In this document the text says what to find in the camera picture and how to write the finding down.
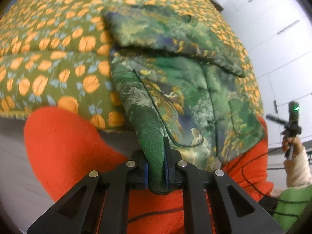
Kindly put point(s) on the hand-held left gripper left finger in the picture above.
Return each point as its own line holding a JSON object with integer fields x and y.
{"x": 145, "y": 173}

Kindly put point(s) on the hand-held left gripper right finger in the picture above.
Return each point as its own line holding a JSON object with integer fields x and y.
{"x": 168, "y": 173}

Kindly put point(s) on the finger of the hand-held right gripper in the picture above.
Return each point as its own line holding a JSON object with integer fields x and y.
{"x": 276, "y": 120}

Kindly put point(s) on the green landscape-print padded jacket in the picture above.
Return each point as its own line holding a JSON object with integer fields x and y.
{"x": 185, "y": 78}

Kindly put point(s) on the person's right forearm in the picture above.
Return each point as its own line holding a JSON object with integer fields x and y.
{"x": 298, "y": 168}

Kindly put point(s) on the person's right hand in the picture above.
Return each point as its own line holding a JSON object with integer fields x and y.
{"x": 293, "y": 142}

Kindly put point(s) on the orange-red fleece cloth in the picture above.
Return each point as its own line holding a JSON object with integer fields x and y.
{"x": 73, "y": 146}

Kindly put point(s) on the green cloth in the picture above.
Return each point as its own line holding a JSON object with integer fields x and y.
{"x": 292, "y": 204}

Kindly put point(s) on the dark wooden nightstand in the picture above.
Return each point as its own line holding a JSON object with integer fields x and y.
{"x": 216, "y": 4}

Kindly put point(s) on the white bed sheet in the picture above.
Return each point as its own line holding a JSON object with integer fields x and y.
{"x": 14, "y": 165}

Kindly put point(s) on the orange-flowered olive quilt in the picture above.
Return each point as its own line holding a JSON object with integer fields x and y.
{"x": 48, "y": 29}

